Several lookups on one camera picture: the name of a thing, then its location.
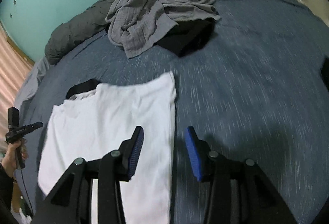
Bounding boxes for light grey blanket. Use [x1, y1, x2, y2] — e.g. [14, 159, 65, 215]
[14, 56, 51, 111]

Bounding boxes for person left forearm dark sleeve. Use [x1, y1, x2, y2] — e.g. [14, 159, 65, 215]
[0, 165, 14, 211]

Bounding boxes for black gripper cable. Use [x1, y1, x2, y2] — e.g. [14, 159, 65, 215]
[18, 168, 35, 215]

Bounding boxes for blue patterned bed sheet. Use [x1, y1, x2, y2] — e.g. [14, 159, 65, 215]
[21, 0, 328, 223]

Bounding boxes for pink striped curtain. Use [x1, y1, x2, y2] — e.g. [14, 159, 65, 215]
[0, 26, 32, 150]

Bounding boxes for grey crumpled shirt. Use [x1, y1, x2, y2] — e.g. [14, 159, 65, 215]
[105, 0, 220, 58]

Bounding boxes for person left hand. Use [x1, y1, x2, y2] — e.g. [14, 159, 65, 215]
[1, 140, 22, 178]

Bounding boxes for floor clutter bags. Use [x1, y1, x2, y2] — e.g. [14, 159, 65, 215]
[11, 182, 32, 224]

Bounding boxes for black garment under grey shirt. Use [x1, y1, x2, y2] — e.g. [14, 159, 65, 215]
[157, 18, 216, 57]

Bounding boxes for white polo shirt black collar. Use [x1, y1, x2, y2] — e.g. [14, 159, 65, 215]
[37, 72, 176, 223]

